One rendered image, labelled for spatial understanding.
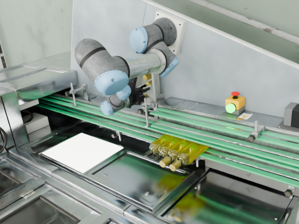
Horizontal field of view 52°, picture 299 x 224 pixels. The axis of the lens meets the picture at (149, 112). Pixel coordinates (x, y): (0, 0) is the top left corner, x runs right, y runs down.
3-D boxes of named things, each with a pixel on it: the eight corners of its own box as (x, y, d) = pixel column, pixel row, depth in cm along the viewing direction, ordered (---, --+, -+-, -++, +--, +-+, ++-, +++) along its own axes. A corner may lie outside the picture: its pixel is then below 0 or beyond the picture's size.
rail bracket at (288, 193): (291, 186, 134) (281, 203, 124) (292, 173, 131) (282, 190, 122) (301, 189, 131) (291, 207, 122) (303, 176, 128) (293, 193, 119)
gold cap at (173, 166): (175, 165, 141) (169, 170, 138) (174, 158, 139) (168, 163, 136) (181, 167, 139) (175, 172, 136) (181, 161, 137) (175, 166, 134)
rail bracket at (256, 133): (258, 128, 134) (245, 141, 125) (259, 113, 131) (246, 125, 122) (267, 130, 131) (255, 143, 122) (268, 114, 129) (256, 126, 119)
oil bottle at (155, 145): (172, 137, 169) (148, 154, 154) (172, 128, 167) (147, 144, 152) (181, 139, 165) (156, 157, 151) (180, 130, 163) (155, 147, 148)
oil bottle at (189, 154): (200, 145, 158) (176, 164, 144) (199, 135, 156) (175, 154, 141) (209, 147, 155) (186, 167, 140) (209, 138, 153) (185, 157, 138)
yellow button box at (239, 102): (232, 107, 153) (224, 112, 148) (232, 93, 150) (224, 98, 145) (245, 110, 149) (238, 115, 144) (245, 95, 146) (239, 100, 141)
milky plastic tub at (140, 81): (142, 97, 191) (133, 102, 185) (139, 62, 182) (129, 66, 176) (164, 102, 180) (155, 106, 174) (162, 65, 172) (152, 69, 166)
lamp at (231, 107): (227, 110, 147) (224, 113, 145) (227, 102, 145) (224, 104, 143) (236, 112, 144) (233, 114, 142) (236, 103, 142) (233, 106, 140)
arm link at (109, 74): (166, 38, 148) (89, 48, 104) (185, 61, 146) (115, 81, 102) (151, 54, 155) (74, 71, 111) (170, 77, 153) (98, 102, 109)
